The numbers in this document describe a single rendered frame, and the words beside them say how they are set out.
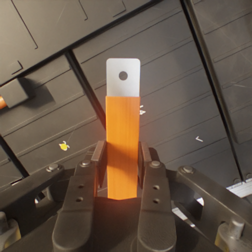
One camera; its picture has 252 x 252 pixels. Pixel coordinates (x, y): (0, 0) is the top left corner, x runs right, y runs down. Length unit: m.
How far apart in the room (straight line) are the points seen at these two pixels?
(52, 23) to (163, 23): 0.12
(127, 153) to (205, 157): 0.15
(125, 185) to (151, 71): 0.13
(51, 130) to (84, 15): 0.14
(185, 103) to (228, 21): 0.10
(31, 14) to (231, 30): 0.22
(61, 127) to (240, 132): 0.24
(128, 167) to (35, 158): 0.16
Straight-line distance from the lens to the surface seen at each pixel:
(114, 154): 0.16
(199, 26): 0.25
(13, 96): 0.25
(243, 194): 0.37
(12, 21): 0.26
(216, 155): 0.29
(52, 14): 0.24
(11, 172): 0.32
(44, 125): 0.26
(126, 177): 0.17
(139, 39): 0.23
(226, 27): 0.26
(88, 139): 0.25
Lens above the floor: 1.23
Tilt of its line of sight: 73 degrees down
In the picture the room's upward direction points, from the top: 178 degrees counter-clockwise
